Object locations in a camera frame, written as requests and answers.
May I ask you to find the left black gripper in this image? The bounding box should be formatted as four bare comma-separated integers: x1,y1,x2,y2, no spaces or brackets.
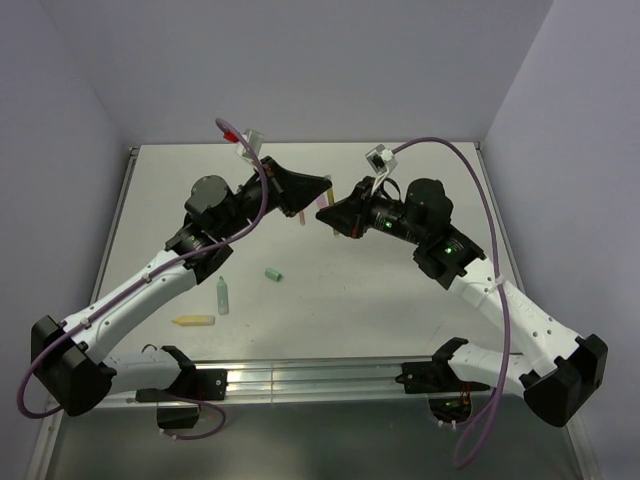
218,158,332,241

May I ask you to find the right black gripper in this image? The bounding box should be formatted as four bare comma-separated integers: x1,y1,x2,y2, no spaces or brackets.
316,174,427,245

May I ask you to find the green highlighter pen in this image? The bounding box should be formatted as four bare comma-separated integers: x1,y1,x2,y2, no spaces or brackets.
216,276,230,315

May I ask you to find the yellow thin pen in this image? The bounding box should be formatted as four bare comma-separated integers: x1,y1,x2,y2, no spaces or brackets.
326,188,340,237

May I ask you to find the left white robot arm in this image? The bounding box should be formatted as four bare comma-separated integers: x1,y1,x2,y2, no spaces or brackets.
28,157,332,417

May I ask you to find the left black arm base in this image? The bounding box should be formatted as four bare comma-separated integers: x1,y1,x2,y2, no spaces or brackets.
135,363,229,432

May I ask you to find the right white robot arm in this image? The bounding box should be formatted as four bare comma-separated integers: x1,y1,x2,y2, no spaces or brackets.
316,177,608,427

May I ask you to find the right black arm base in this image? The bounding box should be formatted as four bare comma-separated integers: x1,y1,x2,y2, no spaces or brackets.
394,361,491,422

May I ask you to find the green pen cap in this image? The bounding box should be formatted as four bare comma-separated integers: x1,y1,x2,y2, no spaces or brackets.
265,268,283,282

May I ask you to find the yellow highlighter pen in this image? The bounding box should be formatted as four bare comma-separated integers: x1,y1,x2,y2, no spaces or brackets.
172,315,215,327

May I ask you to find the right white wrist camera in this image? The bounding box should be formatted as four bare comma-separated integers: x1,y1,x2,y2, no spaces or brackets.
365,144,397,193

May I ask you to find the aluminium front rail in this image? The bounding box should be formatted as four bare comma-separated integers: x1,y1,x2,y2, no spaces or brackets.
47,357,574,409

